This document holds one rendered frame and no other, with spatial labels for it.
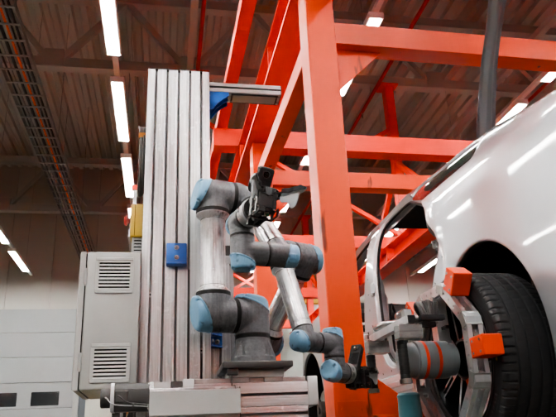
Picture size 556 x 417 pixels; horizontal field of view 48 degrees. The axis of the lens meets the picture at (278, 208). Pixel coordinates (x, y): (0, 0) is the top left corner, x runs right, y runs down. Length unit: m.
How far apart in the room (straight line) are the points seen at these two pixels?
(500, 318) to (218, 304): 0.97
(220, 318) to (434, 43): 2.26
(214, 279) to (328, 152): 1.26
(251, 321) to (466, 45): 2.31
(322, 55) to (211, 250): 1.63
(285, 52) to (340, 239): 1.64
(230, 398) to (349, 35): 2.27
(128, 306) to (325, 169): 1.32
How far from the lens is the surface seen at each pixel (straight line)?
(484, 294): 2.37
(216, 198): 2.17
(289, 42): 4.13
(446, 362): 2.47
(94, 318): 2.23
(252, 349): 2.07
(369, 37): 3.63
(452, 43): 3.81
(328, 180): 3.08
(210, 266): 2.11
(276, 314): 2.61
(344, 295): 2.91
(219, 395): 1.92
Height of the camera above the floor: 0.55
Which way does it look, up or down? 21 degrees up
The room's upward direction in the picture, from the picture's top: 3 degrees counter-clockwise
